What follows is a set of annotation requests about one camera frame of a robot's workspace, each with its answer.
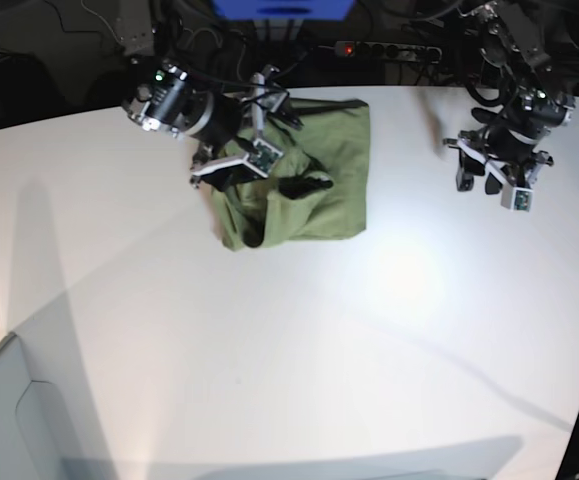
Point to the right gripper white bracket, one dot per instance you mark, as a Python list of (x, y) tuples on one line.
[(230, 130)]

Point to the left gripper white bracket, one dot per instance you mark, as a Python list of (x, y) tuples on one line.
[(513, 179)]

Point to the green T-shirt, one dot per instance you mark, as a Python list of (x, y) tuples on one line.
[(318, 189)]

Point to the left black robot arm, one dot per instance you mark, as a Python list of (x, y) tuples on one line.
[(531, 102)]

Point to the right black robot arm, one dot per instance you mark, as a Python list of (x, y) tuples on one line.
[(167, 82)]

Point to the black power strip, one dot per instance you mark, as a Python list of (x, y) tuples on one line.
[(408, 53)]

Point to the blue box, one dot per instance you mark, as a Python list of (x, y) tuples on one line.
[(283, 9)]

